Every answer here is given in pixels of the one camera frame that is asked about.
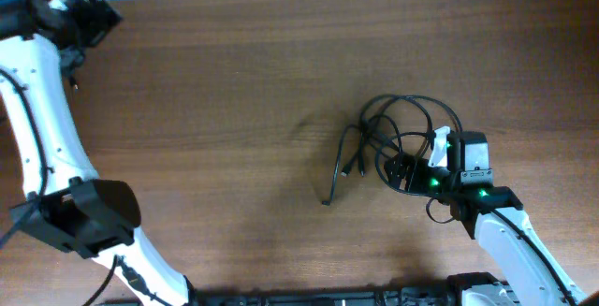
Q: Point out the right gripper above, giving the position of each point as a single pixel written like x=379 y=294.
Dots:
x=415 y=180

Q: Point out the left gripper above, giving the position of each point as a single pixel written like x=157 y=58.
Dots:
x=95 y=25

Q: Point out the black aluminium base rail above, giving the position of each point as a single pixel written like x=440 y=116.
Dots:
x=327 y=296

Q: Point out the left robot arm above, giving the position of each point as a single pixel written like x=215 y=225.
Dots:
x=67 y=205

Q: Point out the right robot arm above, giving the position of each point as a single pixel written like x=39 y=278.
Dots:
x=458 y=174

